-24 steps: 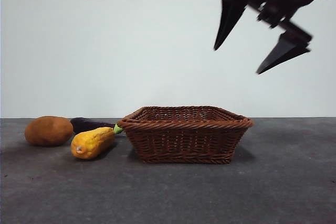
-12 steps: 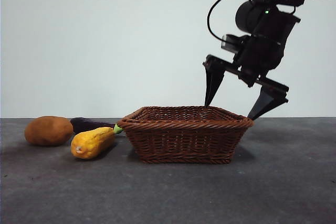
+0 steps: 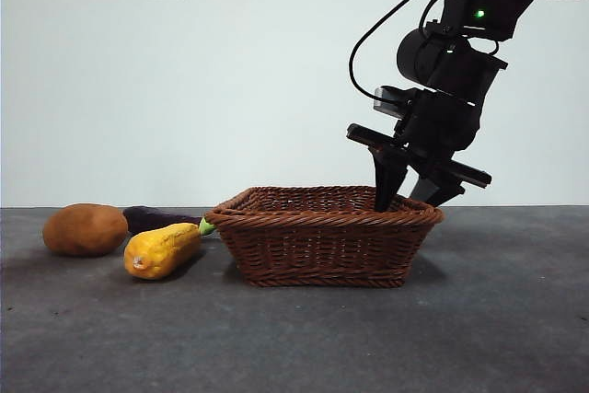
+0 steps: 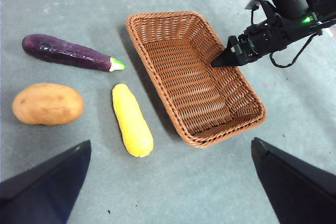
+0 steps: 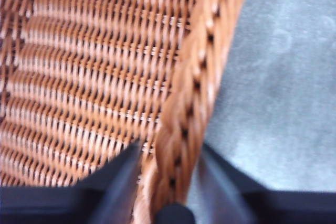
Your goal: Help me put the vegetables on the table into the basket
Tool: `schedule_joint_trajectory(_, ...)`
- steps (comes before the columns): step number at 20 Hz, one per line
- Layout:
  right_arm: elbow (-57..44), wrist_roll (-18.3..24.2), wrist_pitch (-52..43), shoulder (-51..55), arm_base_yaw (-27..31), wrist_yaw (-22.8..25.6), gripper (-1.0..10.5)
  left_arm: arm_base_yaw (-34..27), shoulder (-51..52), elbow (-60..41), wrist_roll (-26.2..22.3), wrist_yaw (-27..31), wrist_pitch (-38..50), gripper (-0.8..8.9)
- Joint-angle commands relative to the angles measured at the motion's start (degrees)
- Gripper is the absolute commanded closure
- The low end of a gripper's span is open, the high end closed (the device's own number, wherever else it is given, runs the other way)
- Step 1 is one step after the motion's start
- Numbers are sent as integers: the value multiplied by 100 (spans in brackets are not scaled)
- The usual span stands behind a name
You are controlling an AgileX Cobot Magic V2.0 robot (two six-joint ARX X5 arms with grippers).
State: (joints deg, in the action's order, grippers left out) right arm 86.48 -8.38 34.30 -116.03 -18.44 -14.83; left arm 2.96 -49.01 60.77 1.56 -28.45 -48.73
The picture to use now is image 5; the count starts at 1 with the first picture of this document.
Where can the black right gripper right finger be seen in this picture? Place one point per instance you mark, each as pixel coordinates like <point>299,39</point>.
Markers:
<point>262,208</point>

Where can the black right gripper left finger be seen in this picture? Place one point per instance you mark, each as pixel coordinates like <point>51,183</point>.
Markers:
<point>65,205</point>

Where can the brown wicker basket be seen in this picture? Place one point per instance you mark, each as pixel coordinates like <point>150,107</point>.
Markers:
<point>92,77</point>

